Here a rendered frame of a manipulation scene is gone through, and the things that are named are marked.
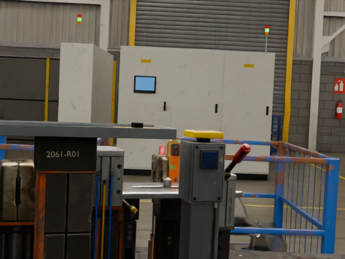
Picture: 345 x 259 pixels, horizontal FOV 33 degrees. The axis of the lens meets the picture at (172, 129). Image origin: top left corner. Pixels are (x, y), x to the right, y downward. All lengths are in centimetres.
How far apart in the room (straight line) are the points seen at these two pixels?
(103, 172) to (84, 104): 791
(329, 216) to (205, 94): 611
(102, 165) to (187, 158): 19
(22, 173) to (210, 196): 37
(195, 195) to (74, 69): 811
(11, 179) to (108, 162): 19
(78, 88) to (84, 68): 32
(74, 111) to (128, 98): 85
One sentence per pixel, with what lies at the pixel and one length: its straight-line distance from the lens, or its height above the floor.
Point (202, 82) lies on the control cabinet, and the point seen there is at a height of 149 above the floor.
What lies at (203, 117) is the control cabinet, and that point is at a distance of 911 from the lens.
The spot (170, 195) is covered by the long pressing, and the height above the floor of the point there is 100.
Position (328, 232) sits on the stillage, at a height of 56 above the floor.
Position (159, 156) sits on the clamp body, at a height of 106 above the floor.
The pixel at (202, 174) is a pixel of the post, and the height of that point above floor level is 108.
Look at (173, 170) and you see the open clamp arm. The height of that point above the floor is 102.
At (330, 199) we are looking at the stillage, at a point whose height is 73.
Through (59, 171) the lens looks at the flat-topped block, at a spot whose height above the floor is 109.
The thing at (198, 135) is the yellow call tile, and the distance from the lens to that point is 108.
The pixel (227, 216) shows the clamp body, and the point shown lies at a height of 97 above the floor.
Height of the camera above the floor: 122
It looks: 3 degrees down
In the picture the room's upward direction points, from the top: 3 degrees clockwise
